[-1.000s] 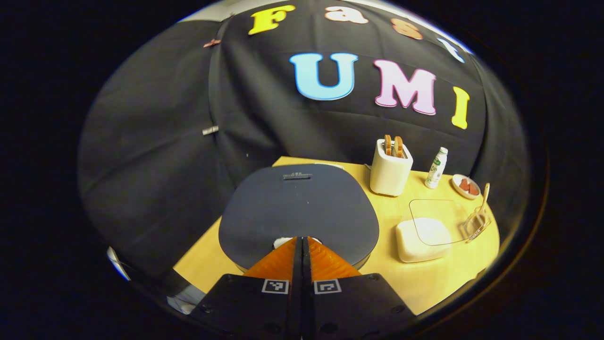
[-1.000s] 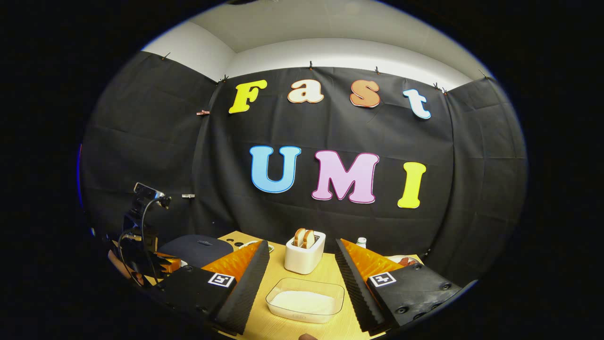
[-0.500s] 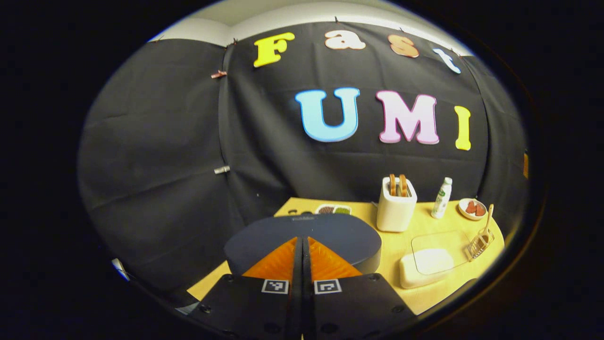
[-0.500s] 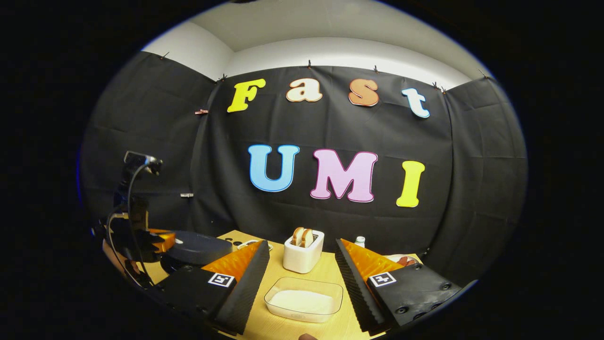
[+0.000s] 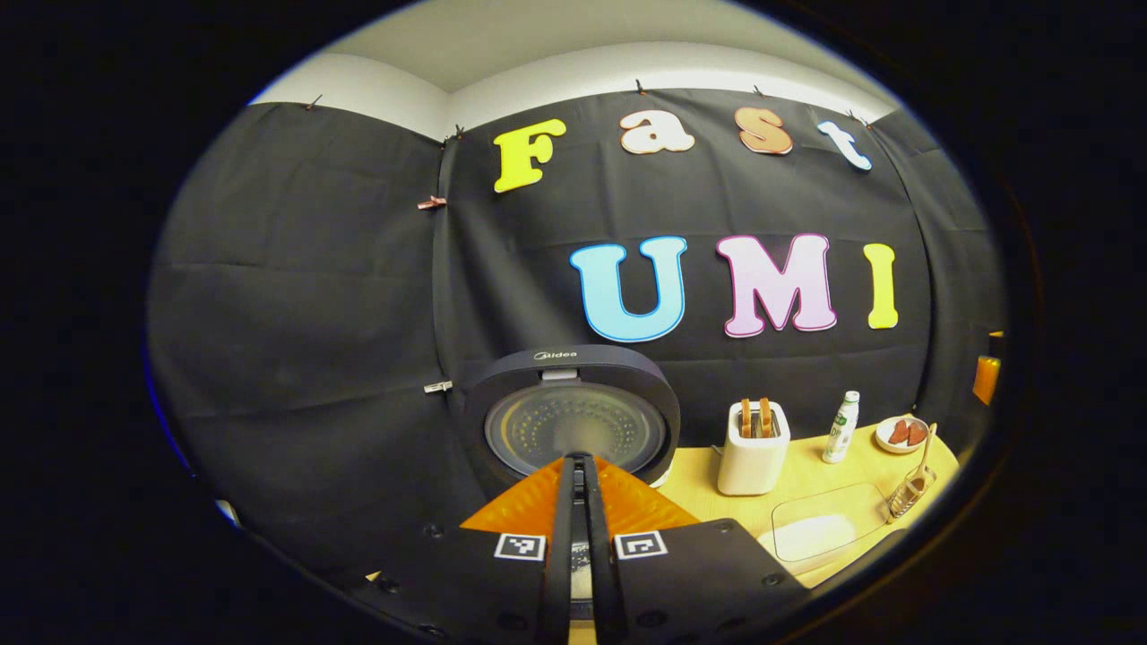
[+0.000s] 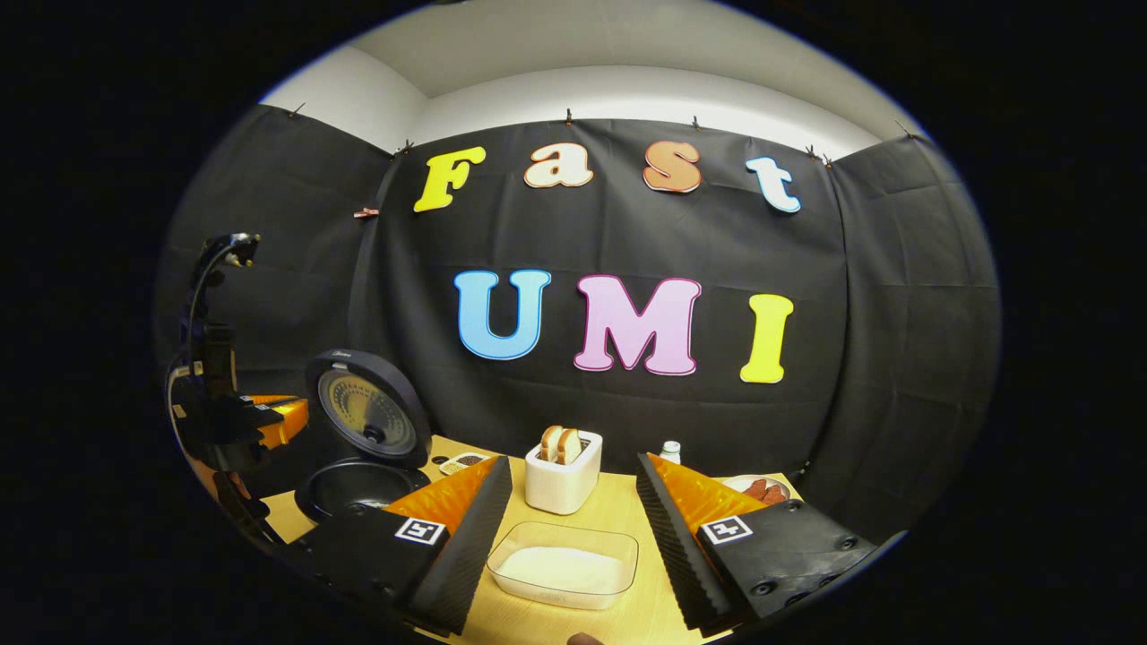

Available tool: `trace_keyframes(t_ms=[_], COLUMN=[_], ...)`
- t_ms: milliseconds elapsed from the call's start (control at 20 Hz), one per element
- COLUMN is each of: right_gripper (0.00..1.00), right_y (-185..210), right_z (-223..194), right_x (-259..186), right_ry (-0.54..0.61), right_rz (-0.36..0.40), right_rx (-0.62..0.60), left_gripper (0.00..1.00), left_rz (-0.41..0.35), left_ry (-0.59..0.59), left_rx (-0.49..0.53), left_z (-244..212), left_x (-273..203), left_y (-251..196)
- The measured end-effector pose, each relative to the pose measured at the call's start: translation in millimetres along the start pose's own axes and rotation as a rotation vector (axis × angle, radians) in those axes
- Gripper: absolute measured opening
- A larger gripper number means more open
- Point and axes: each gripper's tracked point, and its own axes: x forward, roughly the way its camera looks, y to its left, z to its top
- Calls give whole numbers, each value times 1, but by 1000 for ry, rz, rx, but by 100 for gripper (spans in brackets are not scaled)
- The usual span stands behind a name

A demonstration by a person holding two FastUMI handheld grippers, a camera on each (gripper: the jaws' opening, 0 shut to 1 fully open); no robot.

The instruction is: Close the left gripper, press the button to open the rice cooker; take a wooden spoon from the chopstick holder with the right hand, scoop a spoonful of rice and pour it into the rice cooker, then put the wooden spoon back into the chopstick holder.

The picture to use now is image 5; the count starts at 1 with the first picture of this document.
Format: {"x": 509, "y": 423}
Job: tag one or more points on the white round plate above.
{"x": 883, "y": 439}

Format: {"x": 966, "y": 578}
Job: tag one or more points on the pink clothes peg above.
{"x": 432, "y": 203}

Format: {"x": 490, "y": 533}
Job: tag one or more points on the red meat slice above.
{"x": 899, "y": 433}
{"x": 917, "y": 434}

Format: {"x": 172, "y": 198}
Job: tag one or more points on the toast slice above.
{"x": 765, "y": 417}
{"x": 745, "y": 418}

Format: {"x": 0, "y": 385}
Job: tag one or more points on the white plastic bottle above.
{"x": 840, "y": 434}

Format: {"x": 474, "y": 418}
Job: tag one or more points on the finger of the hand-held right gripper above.
{"x": 987, "y": 381}

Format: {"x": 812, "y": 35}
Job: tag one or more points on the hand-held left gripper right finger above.
{"x": 602, "y": 573}

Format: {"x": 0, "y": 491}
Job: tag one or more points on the white toaster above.
{"x": 753, "y": 466}

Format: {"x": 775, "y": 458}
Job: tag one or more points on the wooden spoon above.
{"x": 927, "y": 452}

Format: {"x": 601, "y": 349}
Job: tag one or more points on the black backdrop cloth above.
{"x": 314, "y": 313}

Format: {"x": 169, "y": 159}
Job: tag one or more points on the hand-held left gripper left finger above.
{"x": 557, "y": 573}

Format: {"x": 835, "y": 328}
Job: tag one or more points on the clear plastic container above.
{"x": 833, "y": 502}

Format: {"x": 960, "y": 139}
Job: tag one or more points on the dark rice cooker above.
{"x": 573, "y": 421}

